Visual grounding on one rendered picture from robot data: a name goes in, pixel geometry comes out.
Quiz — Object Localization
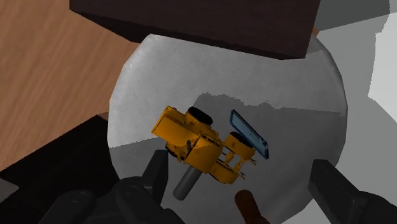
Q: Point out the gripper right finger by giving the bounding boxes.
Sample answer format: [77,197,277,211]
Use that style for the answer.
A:
[307,158,397,224]

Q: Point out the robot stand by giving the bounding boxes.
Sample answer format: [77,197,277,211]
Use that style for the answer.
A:
[69,0,322,60]

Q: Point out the white toilet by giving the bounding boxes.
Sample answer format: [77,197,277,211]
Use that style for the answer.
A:
[106,32,349,224]

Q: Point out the blue phone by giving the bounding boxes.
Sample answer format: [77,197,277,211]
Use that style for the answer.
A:
[229,109,270,160]

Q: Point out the grey cylinder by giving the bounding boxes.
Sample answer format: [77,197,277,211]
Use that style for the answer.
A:
[172,165,204,202]

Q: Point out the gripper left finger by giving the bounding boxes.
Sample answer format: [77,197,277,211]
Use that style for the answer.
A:
[38,150,187,224]

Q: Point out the brown cylinder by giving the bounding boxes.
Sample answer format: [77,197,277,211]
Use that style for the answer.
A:
[233,190,270,224]

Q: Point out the yellow toy construction vehicle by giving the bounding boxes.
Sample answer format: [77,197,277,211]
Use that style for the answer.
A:
[151,105,258,185]

